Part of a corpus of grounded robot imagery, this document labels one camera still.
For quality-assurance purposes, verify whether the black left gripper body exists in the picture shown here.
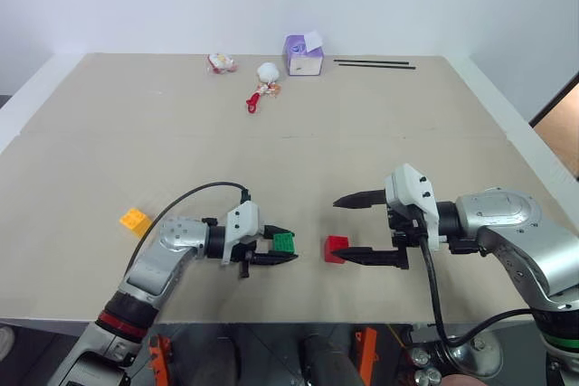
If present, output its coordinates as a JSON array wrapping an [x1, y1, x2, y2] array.
[[230, 225, 273, 280]]

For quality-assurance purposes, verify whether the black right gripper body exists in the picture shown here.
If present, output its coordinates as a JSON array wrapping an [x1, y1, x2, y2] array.
[[385, 202, 425, 270]]

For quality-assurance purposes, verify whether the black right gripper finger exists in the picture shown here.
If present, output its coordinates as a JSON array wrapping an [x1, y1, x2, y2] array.
[[332, 187, 389, 211], [330, 246, 399, 269]]

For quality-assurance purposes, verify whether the green toy brick cube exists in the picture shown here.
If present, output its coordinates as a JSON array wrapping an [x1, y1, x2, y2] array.
[[271, 231, 298, 256]]

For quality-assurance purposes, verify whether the red toy brick cube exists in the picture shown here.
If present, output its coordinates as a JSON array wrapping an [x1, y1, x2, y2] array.
[[323, 234, 352, 265]]

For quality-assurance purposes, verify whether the beige cardboard table cover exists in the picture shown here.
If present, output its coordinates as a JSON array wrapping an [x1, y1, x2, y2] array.
[[0, 52, 574, 325]]

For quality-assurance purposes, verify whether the yellow toy brick cube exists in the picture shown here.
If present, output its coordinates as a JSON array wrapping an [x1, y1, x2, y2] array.
[[119, 207, 153, 240]]

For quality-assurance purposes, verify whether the thin black stick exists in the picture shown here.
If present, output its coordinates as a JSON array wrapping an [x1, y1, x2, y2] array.
[[333, 58, 411, 66], [337, 62, 418, 71]]

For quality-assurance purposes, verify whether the silver robot waist joint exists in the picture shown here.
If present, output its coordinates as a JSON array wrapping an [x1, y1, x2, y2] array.
[[408, 330, 504, 386]]

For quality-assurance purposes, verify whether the purple tissue box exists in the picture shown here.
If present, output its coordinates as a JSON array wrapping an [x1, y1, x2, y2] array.
[[282, 30, 326, 78]]

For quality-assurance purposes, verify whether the red and white wrapped toy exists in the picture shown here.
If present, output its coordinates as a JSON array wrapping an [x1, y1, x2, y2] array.
[[206, 52, 237, 75]]

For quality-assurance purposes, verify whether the brown wooden panel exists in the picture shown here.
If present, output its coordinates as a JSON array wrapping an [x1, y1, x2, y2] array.
[[528, 71, 579, 180]]

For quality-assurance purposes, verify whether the white shoe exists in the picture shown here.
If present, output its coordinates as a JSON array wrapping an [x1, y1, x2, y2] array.
[[0, 324, 15, 361]]

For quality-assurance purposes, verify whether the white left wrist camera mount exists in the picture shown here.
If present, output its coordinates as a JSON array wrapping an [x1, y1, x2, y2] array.
[[221, 201, 266, 267]]

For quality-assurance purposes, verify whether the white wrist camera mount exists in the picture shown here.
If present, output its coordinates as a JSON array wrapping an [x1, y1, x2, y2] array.
[[221, 201, 266, 267], [384, 162, 441, 253]]

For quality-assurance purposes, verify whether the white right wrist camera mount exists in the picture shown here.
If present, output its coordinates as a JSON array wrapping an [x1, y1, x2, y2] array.
[[384, 162, 441, 253]]

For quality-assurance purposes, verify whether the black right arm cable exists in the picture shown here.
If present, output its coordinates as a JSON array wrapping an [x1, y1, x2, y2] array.
[[416, 218, 544, 352]]

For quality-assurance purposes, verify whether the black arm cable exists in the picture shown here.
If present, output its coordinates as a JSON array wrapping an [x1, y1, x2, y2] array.
[[125, 181, 253, 275], [416, 218, 544, 352]]

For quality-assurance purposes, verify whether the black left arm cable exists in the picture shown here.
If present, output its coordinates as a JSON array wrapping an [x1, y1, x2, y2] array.
[[125, 181, 253, 275]]

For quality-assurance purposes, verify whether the orange bracket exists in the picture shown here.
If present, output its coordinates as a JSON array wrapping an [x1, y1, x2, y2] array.
[[354, 326, 378, 372], [147, 333, 174, 386]]

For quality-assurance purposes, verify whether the white pompom keychain red strap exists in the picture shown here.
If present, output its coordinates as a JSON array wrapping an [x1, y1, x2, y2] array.
[[245, 61, 283, 116]]

